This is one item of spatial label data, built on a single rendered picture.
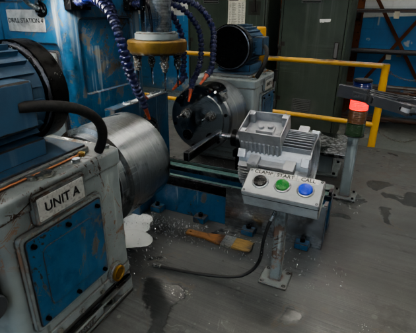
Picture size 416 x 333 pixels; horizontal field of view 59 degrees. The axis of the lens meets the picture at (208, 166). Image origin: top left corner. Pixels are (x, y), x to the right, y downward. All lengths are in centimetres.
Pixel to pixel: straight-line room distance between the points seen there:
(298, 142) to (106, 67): 67
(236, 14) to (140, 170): 371
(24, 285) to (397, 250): 94
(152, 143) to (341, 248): 60
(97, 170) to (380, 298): 70
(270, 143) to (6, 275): 68
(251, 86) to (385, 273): 85
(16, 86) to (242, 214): 73
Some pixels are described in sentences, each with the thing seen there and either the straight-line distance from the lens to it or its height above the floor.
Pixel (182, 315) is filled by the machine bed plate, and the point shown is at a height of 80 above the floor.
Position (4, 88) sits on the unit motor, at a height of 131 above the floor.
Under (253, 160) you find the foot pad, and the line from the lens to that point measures 103.
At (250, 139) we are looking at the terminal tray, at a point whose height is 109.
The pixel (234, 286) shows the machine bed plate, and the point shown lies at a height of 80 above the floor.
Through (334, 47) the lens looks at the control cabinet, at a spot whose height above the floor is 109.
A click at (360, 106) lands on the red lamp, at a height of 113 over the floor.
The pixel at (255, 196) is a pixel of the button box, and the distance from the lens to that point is 82.
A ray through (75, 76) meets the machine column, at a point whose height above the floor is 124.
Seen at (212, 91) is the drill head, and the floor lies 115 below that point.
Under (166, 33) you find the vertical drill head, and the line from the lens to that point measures 113.
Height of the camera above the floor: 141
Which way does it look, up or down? 23 degrees down
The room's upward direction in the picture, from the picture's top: straight up
